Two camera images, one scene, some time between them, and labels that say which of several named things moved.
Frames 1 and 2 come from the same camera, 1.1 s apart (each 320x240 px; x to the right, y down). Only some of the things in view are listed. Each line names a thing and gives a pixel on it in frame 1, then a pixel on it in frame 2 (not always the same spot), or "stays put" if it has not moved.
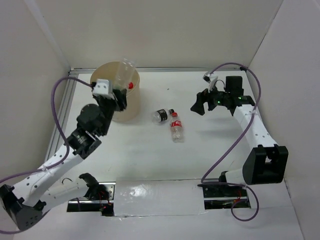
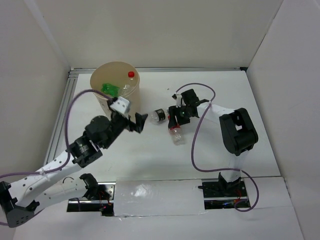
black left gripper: (122, 96) → (140, 121)
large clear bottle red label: (130, 86) → (125, 87)
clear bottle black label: (161, 115) stays put
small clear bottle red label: (176, 126) stays put
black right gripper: (202, 97) → (174, 111)
